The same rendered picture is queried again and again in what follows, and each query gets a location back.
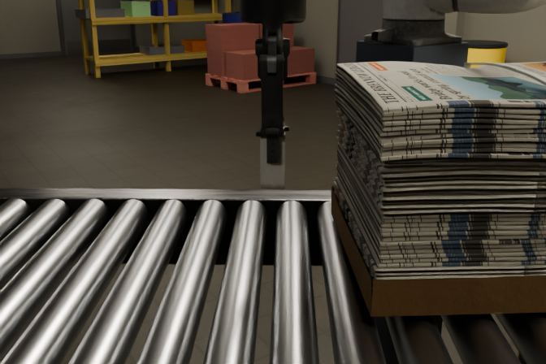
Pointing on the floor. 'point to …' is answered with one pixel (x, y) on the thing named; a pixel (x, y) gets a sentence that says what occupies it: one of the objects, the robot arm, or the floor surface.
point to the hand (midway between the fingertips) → (272, 160)
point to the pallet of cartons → (226, 57)
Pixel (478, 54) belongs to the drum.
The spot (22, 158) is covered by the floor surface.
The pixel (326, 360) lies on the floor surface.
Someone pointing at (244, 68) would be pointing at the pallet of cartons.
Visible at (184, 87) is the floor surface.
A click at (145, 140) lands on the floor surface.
